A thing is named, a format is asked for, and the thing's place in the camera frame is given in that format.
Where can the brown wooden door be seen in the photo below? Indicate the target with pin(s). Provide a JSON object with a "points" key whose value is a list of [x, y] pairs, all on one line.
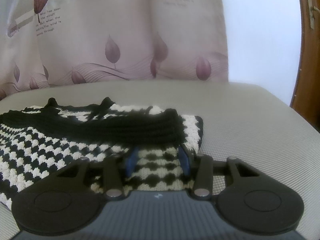
{"points": [[305, 99]]}

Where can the black white knitted garment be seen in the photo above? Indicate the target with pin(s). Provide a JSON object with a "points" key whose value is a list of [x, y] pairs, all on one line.
{"points": [[39, 140]]}

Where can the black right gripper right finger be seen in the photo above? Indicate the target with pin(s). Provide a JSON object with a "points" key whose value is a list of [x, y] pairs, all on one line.
{"points": [[244, 197]]}

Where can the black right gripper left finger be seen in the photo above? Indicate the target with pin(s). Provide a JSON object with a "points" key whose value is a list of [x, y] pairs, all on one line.
{"points": [[72, 197]]}

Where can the metal door handle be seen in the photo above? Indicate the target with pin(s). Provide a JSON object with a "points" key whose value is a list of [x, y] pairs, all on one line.
{"points": [[312, 10]]}

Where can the pink leaf print curtain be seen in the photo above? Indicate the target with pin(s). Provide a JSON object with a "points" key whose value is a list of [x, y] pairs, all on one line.
{"points": [[50, 43]]}

